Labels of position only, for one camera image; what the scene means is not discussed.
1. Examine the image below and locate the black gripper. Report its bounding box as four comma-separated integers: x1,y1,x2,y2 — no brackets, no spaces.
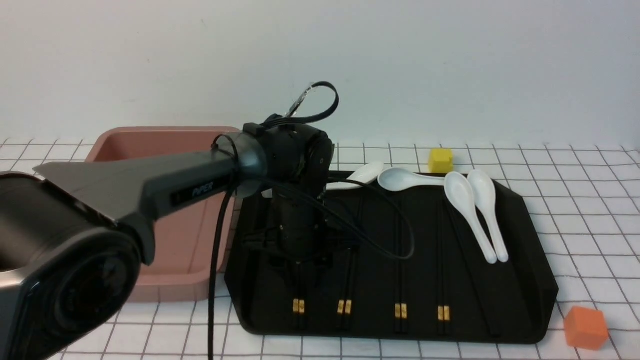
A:
242,194,361,289

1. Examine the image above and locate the black chopstick pair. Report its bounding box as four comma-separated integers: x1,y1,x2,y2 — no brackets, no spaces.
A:
393,210,403,334
336,248,350,332
292,262,302,330
442,199,451,337
342,248,359,331
400,211,409,334
296,262,306,330
436,199,446,337

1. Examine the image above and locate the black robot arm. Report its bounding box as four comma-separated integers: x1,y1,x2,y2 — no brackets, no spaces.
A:
1,123,334,360

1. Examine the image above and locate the black plastic tray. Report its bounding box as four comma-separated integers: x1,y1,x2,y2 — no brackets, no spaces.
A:
225,183,559,344

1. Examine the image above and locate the white ceramic spoon far left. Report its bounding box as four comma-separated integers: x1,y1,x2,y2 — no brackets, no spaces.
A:
326,161,385,191

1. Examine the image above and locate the white ceramic spoon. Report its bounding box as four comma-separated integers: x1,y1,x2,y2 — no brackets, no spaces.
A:
377,167,445,192
326,161,385,191
467,169,509,263
444,172,498,264

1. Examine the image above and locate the pink rectangular plastic bin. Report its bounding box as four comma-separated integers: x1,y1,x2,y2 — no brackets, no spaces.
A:
86,126,236,303

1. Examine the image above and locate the white ceramic spoon centre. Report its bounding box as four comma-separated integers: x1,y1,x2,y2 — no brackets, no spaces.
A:
377,167,445,192

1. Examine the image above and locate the yellow cube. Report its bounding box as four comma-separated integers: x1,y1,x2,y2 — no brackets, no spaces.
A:
427,148,454,174

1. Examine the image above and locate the white ceramic spoon inner right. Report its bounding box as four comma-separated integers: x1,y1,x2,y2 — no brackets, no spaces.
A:
444,172,498,264

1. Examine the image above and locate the white ceramic spoon outer right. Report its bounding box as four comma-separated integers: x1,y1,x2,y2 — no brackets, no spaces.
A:
467,169,509,263

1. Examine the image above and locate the orange cube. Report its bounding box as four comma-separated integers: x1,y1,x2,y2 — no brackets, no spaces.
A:
563,306,609,351

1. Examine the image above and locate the white checkered tablecloth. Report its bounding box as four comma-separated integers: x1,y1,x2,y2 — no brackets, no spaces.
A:
0,136,639,360

